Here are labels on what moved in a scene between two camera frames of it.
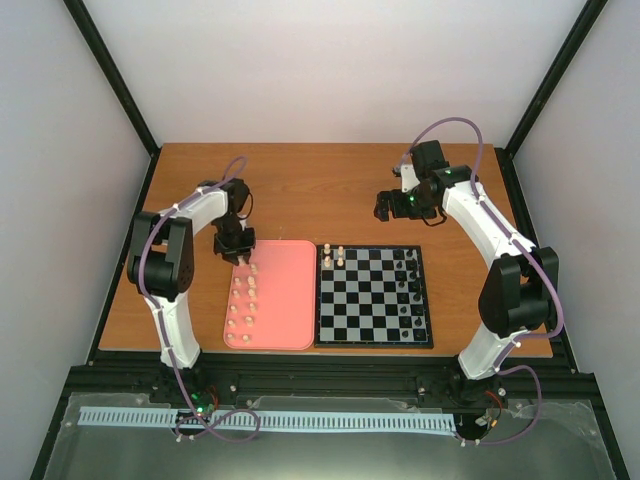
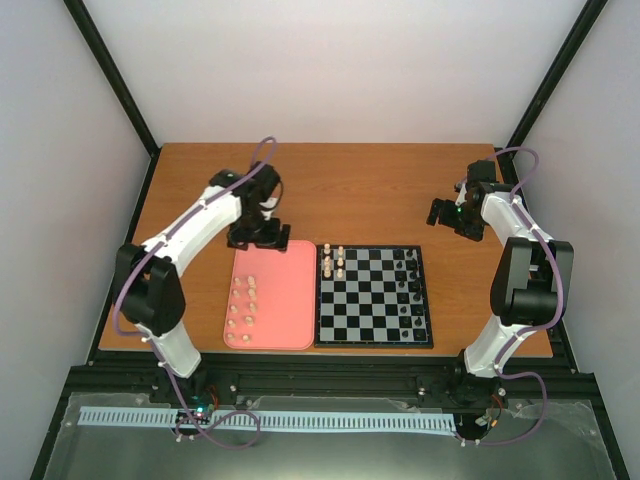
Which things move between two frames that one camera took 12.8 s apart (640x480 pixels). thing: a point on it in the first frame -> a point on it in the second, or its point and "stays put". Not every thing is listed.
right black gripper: x=398 y=211 -> x=474 y=232
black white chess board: x=371 y=297 stays put
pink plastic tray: x=272 y=300 stays put
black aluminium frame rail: x=108 y=376 stays put
